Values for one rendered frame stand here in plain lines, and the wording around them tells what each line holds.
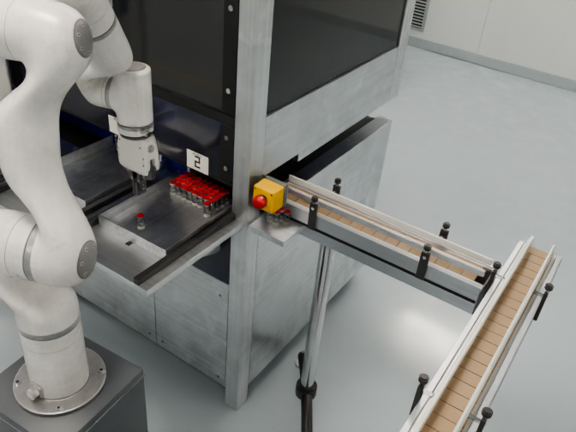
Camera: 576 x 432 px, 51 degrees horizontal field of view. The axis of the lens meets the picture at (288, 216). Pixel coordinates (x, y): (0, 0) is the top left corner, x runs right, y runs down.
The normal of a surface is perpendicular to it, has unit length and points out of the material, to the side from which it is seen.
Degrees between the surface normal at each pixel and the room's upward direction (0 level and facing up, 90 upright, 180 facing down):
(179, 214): 0
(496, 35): 90
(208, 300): 90
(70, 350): 90
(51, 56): 79
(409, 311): 0
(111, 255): 0
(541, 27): 90
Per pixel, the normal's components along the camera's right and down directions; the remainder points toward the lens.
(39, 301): 0.40, -0.50
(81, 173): 0.08, -0.82
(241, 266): -0.56, 0.43
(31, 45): -0.25, 0.43
